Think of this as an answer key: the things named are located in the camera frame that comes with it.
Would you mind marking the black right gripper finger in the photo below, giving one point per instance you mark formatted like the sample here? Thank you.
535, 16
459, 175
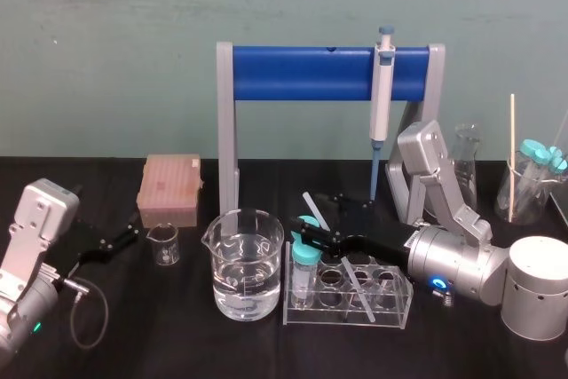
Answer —
324, 239
352, 208

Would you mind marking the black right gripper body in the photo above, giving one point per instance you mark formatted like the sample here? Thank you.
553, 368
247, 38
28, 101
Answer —
387, 239

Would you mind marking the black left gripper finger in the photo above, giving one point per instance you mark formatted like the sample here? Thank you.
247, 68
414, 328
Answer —
114, 245
129, 222

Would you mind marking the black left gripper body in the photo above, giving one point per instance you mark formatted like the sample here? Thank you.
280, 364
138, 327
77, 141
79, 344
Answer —
82, 241

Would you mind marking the clear glass stirring rod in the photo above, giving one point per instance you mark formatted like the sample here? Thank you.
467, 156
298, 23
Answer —
360, 292

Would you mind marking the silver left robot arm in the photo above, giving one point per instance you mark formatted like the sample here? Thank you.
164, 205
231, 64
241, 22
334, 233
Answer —
31, 237

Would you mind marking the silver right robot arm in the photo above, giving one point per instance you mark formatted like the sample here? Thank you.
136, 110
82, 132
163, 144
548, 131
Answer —
457, 259

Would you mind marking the teal capped centrifuge tube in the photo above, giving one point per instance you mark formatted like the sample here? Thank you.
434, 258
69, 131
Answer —
305, 272
542, 157
307, 220
557, 159
529, 146

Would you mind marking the small glass beaker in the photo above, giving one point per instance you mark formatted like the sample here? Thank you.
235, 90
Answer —
163, 248

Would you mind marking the pink pipette tip box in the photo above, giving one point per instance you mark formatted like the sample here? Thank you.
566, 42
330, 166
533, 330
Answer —
168, 188

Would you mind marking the clear plastic tube rack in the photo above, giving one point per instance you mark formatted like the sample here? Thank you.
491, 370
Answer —
386, 297

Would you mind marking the large glass beaker with water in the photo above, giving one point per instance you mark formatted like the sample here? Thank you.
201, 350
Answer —
246, 281

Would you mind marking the black table cloth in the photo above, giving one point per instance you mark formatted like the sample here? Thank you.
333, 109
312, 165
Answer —
146, 334

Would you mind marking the glass conical flask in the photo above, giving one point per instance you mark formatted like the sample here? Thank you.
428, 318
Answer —
468, 161

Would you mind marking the white and blue pipette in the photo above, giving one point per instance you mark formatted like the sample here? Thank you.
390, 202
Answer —
381, 99

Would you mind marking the glass beaker holding tubes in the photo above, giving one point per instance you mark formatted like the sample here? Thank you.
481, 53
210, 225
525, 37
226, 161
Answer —
526, 201

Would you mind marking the blue and grey pipette stand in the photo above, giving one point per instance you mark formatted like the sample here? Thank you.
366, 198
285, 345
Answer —
302, 73

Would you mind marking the thin wooden stick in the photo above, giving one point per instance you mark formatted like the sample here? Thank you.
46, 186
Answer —
512, 152

